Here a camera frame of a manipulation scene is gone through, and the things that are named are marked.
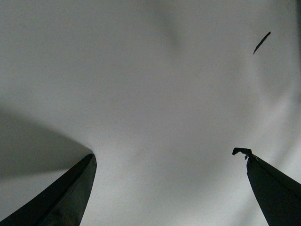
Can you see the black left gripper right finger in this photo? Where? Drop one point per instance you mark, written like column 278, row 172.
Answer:
column 278, row 195

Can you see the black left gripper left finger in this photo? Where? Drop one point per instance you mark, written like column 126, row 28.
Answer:
column 63, row 203

